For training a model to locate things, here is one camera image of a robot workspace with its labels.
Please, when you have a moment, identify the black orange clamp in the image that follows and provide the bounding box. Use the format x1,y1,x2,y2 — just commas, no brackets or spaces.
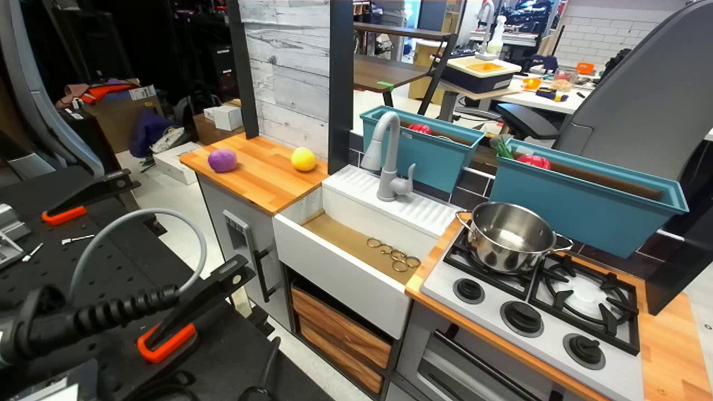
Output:
136,257,255,365
41,170,138,228

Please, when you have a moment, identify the wooden countertop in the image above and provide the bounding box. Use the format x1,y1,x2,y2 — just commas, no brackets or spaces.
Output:
181,135,327,215

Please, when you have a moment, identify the purple ball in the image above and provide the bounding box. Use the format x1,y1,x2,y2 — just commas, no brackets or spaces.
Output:
208,149,238,174

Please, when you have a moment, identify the grey cable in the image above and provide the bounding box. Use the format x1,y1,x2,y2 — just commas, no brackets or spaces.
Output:
66,208,210,303

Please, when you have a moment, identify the grey toy faucet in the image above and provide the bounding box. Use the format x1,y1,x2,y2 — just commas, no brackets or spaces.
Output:
360,112,414,204

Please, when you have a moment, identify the grey cabinet door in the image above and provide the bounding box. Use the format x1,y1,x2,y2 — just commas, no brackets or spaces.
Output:
198,178,289,331

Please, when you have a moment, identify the wooden drawer crate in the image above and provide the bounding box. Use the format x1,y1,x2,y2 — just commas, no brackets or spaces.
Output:
291,288,393,395

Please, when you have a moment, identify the steel pot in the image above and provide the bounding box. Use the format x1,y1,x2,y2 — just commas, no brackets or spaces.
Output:
456,201,574,277

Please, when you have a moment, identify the yellow ball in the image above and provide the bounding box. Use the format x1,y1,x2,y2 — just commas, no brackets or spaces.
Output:
289,147,319,172

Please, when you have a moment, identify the toy stove top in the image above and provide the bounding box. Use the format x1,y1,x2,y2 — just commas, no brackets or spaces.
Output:
422,235,643,401

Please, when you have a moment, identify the teal planter box left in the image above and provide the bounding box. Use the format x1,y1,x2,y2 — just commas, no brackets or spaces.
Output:
358,106,485,196

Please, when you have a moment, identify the dark side table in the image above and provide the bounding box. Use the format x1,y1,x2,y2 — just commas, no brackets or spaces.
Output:
355,22,455,114

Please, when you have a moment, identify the white toy sink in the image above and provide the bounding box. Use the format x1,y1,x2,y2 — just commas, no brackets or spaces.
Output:
271,166,456,340

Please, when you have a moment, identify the teal planter box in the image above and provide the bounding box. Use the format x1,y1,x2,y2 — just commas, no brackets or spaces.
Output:
358,106,485,196
490,141,688,259

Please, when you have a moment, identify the teal planter box right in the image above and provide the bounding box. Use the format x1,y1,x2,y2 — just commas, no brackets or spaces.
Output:
490,141,688,259

